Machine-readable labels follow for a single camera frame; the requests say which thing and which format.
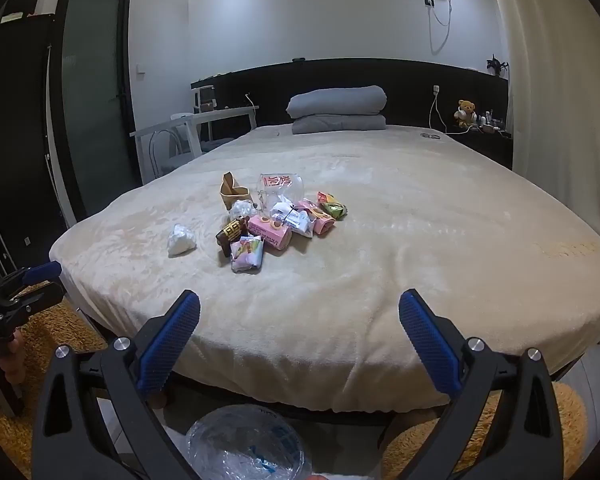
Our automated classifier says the pastel snack packet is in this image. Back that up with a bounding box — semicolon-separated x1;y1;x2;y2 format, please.
230;236;266;273

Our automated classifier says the group of small bottles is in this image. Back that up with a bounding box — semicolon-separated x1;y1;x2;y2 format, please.
477;110;507;134

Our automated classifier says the dark framed glass door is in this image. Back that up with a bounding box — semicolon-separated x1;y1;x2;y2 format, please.
50;0;143;221

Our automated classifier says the white air conditioner cable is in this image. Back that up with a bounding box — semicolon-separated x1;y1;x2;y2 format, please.
427;0;454;56

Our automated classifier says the brown gold printed wrapper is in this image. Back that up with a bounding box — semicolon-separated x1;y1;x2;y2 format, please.
215;216;249;257

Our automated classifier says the bed with beige blanket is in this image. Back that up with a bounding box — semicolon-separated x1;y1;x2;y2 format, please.
47;122;600;413

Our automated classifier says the shiny brown wrapper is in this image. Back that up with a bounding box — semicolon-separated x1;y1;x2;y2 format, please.
297;199;335;236

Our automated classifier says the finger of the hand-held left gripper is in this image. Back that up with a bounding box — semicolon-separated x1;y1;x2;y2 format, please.
0;282;67;322
0;261;64;297

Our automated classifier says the white packet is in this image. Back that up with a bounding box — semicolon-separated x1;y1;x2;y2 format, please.
270;201;315;237

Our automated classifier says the white glass kettle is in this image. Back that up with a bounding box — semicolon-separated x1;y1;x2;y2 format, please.
195;85;219;114

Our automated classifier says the person's left hand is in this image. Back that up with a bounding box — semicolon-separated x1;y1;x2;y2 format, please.
2;337;29;386

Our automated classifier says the black nightstand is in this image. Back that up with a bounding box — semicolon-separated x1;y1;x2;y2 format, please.
447;129;515;168

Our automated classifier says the brown teddy bear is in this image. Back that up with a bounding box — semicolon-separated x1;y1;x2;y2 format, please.
454;100;478;128

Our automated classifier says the white charger cable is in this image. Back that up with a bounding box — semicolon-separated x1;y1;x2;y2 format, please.
429;85;463;135

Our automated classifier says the black wardrobe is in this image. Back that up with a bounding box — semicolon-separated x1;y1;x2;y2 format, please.
0;15;78;281

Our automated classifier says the green red snack packet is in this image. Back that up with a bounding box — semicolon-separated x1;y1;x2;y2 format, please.
316;191;347;221

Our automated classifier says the cream curtain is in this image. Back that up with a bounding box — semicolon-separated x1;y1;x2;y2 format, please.
482;0;600;281

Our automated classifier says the clear red printed plastic bag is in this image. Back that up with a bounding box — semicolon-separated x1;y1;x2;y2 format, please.
256;172;306;211

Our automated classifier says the white desk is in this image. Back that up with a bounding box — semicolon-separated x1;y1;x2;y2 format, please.
130;105;259;172

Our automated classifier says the pink box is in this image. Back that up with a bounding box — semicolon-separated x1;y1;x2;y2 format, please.
246;215;293;250

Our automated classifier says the brown paper bag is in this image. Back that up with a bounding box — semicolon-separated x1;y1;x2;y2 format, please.
220;172;251;211

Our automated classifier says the black headboard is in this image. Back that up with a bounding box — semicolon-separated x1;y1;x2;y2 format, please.
190;58;510;133

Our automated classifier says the waste bin with clear liner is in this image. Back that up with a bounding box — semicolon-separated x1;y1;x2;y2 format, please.
186;404;313;480

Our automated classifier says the orange shaggy rug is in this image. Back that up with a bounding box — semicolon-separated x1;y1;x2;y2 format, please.
0;280;588;480

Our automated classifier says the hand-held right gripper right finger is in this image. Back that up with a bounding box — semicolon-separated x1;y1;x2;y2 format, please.
398;289;568;480

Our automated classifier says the black plant ornament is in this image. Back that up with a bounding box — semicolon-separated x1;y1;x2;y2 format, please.
486;54;510;78

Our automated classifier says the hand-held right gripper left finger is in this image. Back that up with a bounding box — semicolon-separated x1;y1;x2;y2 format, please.
31;289;202;480

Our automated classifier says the grey folded quilt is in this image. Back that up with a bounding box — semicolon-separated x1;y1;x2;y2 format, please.
286;85;387;120

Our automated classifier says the grey pillow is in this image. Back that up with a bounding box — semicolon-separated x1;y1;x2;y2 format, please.
291;115;387;135

